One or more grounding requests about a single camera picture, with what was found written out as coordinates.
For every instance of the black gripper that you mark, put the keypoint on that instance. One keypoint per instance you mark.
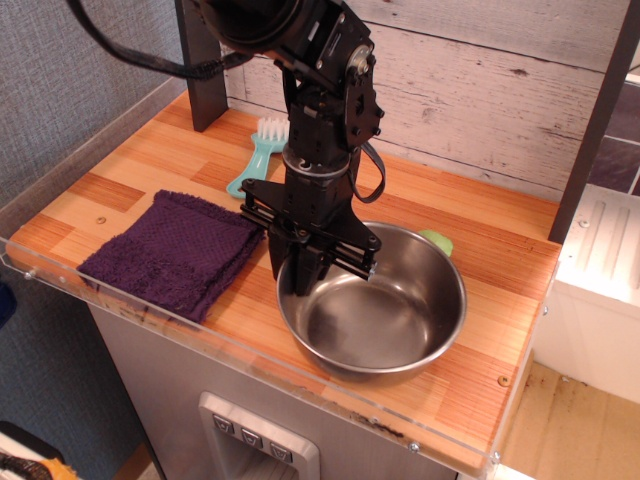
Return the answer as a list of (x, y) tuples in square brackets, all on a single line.
[(311, 222)]

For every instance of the stainless steel bowl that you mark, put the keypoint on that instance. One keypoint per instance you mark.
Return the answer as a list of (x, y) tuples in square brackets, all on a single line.
[(388, 328)]

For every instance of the silver dispenser button panel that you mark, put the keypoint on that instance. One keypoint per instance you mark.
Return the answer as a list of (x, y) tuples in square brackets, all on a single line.
[(244, 445)]

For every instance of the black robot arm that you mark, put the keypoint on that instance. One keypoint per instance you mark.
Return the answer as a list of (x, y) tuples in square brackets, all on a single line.
[(326, 57)]

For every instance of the grey toy cabinet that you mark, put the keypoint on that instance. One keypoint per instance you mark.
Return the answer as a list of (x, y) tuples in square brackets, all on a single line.
[(164, 379)]

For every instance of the green toy broccoli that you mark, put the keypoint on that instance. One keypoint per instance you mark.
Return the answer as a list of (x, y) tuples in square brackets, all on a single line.
[(438, 239)]

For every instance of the dark right vertical post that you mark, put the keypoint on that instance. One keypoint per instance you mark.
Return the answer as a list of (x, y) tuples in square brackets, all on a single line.
[(604, 106)]

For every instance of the dark left vertical post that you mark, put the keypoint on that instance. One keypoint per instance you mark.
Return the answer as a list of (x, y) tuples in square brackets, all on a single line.
[(208, 98)]

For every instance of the purple folded towel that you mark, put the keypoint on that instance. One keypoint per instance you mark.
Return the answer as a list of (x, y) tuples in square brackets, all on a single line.
[(180, 255)]

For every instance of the teal dish brush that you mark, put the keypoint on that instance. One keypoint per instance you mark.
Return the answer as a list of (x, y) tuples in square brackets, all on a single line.
[(270, 138)]

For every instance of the orange and black object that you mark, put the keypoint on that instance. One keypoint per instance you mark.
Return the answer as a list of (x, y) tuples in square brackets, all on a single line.
[(46, 469)]

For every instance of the dark vertical post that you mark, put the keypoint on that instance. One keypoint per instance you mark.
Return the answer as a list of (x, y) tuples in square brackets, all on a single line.
[(604, 106), (208, 98)]

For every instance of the clear acrylic edge guard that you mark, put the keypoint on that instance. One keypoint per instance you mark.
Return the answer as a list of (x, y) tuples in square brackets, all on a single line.
[(454, 413)]

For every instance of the white ribbed sink unit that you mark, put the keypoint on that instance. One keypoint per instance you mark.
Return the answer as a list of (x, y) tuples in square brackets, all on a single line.
[(589, 327)]

